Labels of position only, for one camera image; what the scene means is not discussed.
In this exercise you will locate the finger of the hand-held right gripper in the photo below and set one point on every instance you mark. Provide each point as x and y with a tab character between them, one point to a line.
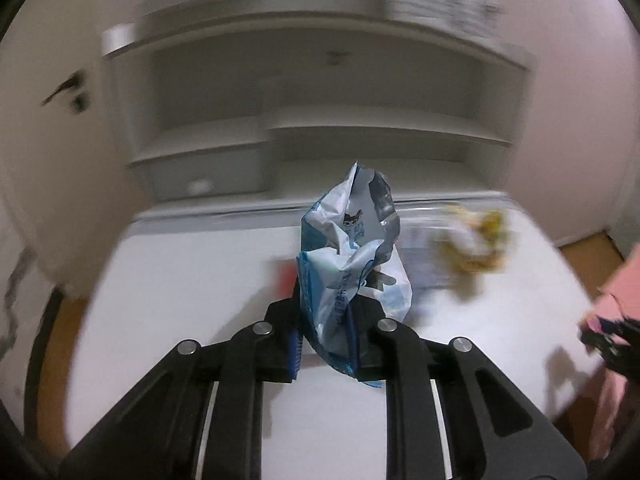
612	342

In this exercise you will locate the white shelf unit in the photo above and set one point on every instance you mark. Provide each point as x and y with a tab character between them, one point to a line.
310	110

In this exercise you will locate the white door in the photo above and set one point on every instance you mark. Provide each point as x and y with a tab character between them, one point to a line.
60	170

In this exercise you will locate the yellow snack box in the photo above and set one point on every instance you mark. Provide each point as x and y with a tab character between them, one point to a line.
475	245

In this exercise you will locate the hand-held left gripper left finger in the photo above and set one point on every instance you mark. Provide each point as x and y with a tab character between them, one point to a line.
295	360

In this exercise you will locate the blue white snack wrapper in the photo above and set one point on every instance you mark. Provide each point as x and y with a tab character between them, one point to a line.
340	270

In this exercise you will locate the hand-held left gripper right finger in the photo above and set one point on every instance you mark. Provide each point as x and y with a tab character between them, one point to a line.
356	352

